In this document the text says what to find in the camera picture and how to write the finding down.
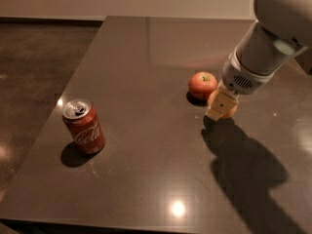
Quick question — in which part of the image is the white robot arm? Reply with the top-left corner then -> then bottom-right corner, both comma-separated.
206,0 -> 312,121

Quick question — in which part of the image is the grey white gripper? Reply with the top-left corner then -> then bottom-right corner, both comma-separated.
205,20 -> 310,122

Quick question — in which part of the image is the red Coca-Cola can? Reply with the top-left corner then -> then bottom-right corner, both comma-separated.
62,98 -> 104,155

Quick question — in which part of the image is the red apple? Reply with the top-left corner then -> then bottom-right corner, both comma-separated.
188,72 -> 217,101

